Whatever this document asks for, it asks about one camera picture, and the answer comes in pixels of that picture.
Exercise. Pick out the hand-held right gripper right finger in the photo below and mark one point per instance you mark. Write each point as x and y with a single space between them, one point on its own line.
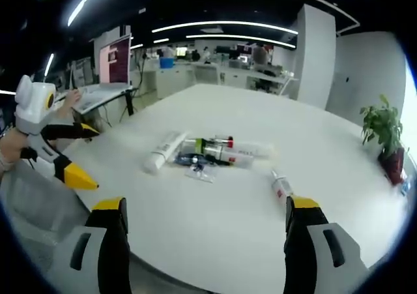
303 242

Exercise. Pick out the white square column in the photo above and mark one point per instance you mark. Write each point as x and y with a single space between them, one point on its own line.
316 56

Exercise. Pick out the white skincare tube red label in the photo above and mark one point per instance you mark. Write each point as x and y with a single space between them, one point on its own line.
233 157

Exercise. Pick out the long white skincare tube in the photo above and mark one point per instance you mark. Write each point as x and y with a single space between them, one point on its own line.
257 150

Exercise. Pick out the small white skincare tube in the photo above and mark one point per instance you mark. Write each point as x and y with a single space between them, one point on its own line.
281 186

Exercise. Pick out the large white skincare tube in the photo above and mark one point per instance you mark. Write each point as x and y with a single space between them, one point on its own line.
164 150

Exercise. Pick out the clear skincare bottle green band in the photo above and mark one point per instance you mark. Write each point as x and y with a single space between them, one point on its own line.
202 145

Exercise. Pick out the side desk with black legs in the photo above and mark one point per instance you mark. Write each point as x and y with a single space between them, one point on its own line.
107 100

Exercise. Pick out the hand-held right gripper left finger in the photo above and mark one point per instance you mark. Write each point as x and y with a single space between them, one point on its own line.
110 242

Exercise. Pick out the long ceiling light strip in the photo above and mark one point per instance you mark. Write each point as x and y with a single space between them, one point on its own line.
224 25

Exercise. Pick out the short ceiling light strip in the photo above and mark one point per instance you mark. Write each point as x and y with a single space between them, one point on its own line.
241 39

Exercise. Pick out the green potted plant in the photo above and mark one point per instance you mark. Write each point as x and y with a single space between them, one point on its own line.
382 121

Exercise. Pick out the grey chair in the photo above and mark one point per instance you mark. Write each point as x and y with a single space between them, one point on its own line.
36 206

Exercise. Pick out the person's left hand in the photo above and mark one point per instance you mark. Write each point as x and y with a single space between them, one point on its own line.
13 149

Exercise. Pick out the blue bin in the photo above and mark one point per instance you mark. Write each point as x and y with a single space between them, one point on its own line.
166 63

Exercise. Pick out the slanted ceiling light strip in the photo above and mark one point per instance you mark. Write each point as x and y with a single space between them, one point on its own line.
85 2

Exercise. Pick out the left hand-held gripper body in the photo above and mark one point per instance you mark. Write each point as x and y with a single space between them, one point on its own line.
31 108

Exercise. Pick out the white background counter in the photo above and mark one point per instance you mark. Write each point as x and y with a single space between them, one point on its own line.
228 75

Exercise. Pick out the dark red plant pot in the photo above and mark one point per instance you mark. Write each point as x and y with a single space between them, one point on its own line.
392 163

